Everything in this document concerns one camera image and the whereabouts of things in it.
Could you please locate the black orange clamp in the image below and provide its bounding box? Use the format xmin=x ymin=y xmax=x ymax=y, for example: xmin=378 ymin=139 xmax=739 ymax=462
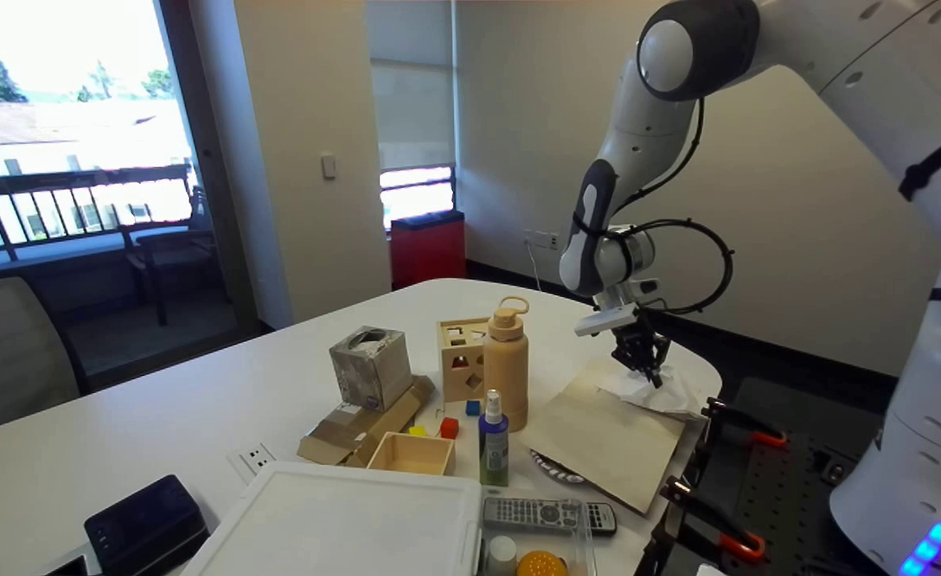
xmin=664 ymin=472 xmax=772 ymax=566
xmin=700 ymin=394 xmax=793 ymax=453

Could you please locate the black white striped dish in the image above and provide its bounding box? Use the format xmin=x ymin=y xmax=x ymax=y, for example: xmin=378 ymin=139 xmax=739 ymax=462
xmin=527 ymin=445 xmax=591 ymax=488

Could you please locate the white round cap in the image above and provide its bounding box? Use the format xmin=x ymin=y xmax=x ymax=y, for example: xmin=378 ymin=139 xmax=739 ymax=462
xmin=485 ymin=530 xmax=521 ymax=574

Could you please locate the grey office chair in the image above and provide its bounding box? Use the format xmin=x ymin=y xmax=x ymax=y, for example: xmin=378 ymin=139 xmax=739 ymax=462
xmin=0 ymin=272 xmax=85 ymax=443

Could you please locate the beige paper sheet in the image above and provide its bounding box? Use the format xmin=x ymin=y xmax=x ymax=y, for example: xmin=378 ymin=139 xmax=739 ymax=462
xmin=518 ymin=356 xmax=693 ymax=518

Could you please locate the white table power outlet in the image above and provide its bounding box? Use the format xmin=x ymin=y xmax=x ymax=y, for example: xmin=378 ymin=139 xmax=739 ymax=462
xmin=237 ymin=437 xmax=278 ymax=478

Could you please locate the small blue cap bottle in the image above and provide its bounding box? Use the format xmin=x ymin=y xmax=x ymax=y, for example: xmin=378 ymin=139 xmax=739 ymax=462
xmin=477 ymin=386 xmax=516 ymax=488

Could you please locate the grey patterned tissue box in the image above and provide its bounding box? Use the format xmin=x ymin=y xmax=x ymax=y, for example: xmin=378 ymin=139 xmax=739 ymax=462
xmin=328 ymin=323 xmax=415 ymax=412

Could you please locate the dark balcony railing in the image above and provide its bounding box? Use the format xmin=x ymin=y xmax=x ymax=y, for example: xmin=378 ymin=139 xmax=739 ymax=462
xmin=0 ymin=159 xmax=196 ymax=267

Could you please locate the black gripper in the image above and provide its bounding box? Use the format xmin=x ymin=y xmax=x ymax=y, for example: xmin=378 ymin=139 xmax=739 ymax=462
xmin=610 ymin=320 xmax=669 ymax=386

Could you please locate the red bin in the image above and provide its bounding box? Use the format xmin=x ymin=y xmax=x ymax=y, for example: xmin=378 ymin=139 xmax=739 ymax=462
xmin=389 ymin=208 xmax=471 ymax=291

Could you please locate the orange round item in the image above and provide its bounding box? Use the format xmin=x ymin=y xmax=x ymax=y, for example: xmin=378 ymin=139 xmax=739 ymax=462
xmin=514 ymin=548 xmax=574 ymax=576

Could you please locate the brown cardboard box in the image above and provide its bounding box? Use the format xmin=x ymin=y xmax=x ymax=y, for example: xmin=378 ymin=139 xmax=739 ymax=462
xmin=296 ymin=371 xmax=440 ymax=469

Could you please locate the open wooden box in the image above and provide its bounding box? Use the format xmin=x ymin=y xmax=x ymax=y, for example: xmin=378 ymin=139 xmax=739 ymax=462
xmin=364 ymin=429 xmax=458 ymax=478

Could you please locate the beige water bottle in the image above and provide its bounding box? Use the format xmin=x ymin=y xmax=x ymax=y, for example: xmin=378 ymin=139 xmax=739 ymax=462
xmin=479 ymin=291 xmax=534 ymax=436

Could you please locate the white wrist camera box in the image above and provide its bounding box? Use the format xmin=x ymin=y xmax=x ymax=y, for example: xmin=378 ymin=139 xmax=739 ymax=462
xmin=574 ymin=303 xmax=639 ymax=338

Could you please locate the wooden shape sorter box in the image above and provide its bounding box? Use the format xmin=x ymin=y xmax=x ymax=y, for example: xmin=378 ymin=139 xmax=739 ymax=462
xmin=437 ymin=314 xmax=494 ymax=407

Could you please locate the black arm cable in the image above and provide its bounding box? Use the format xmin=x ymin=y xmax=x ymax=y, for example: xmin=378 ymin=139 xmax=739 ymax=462
xmin=626 ymin=219 xmax=737 ymax=316

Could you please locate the dark outdoor chair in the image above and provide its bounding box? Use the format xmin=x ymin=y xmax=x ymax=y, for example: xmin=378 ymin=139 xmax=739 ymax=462
xmin=117 ymin=212 xmax=223 ymax=331

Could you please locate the grey remote control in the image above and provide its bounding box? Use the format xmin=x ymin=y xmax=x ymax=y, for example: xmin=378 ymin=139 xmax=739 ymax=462
xmin=479 ymin=488 xmax=621 ymax=542

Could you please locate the clear plastic container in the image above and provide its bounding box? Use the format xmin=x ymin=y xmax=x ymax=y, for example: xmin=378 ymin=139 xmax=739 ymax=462
xmin=477 ymin=522 xmax=601 ymax=576

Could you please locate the black box device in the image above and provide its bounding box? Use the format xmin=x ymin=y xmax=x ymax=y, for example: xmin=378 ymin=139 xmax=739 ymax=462
xmin=79 ymin=469 xmax=216 ymax=576

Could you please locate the white paper towel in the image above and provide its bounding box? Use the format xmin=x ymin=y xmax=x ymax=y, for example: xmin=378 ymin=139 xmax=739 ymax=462
xmin=601 ymin=366 xmax=700 ymax=420

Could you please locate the black perforated robot table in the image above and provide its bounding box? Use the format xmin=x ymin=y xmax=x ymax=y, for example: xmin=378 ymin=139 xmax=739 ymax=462
xmin=639 ymin=371 xmax=901 ymax=576

